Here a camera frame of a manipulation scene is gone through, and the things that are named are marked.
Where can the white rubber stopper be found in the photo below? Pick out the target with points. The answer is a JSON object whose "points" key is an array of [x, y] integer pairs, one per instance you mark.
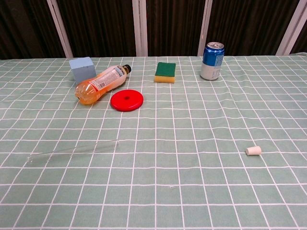
{"points": [[253, 150]]}

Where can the red plastic disc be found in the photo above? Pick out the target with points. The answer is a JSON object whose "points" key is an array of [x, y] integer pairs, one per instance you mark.
{"points": [[130, 103]]}

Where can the green checked tablecloth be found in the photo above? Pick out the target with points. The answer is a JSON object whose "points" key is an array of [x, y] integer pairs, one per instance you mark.
{"points": [[168, 155]]}

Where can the green and yellow sponge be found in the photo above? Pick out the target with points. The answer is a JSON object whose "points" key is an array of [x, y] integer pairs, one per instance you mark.
{"points": [[165, 70]]}

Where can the orange juice plastic bottle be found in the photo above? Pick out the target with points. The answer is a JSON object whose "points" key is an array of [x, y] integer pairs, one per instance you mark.
{"points": [[100, 83]]}

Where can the blue and white soda can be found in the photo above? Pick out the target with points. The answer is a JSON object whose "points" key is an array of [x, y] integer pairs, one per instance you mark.
{"points": [[212, 62]]}

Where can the light blue foam cube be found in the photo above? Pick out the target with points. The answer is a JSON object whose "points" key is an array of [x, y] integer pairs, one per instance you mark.
{"points": [[81, 68]]}

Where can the black pleated curtain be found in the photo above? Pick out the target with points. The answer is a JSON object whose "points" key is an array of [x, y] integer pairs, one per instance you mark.
{"points": [[105, 24]]}

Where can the white partition frame post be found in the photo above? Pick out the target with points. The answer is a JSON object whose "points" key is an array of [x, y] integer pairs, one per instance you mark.
{"points": [[60, 28], [291, 28], [140, 28], [205, 28]]}

